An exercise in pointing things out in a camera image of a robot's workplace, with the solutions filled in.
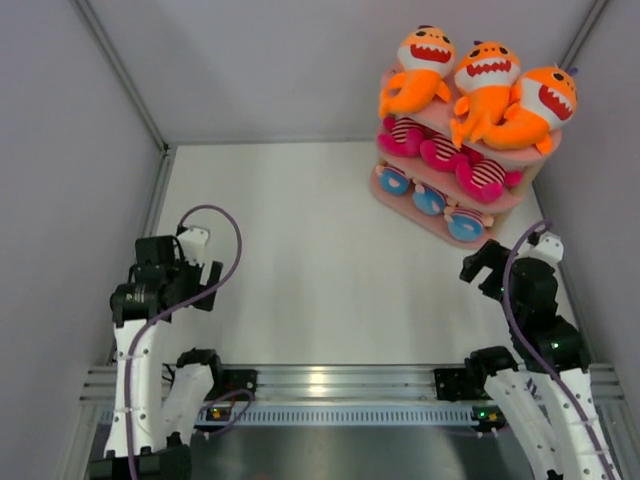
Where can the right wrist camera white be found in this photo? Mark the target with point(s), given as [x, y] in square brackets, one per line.
[549, 249]

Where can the aluminium frame post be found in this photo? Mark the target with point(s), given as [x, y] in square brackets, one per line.
[98, 32]
[586, 28]

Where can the panda plush yellow glasses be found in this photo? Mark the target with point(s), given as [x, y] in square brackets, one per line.
[439, 153]
[486, 180]

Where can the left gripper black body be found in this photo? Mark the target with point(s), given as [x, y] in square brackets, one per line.
[187, 277]

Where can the aluminium rail front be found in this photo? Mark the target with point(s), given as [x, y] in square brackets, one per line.
[307, 384]

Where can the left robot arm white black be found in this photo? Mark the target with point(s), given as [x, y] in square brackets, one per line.
[162, 378]

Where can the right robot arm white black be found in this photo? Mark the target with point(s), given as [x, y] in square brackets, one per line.
[542, 385]

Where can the aluminium frame post right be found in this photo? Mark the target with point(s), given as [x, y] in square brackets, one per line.
[586, 28]

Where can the pink three-tier shelf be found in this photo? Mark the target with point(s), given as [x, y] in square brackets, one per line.
[437, 116]

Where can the white slotted cable duct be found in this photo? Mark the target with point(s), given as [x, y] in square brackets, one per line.
[336, 415]

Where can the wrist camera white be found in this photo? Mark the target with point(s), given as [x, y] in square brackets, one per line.
[193, 241]
[549, 249]

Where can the boy doll plush on shelf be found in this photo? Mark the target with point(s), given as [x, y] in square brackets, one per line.
[392, 180]

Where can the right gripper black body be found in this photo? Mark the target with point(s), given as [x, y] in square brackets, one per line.
[516, 314]

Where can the orange shark plush purple fin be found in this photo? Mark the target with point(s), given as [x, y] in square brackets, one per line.
[542, 101]

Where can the pink panda plush on shelf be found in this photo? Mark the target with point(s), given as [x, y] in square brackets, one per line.
[402, 136]

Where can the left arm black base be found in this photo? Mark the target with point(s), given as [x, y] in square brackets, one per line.
[231, 380]

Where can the boy doll plush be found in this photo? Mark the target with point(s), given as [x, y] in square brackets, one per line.
[431, 201]
[466, 224]
[392, 180]

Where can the aluminium frame post left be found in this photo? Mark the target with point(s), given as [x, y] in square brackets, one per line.
[98, 32]

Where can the orange shark plush back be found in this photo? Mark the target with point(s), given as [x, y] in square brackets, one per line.
[426, 57]

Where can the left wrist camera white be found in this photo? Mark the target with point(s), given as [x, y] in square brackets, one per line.
[193, 241]

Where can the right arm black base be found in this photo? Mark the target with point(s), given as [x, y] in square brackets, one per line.
[455, 384]

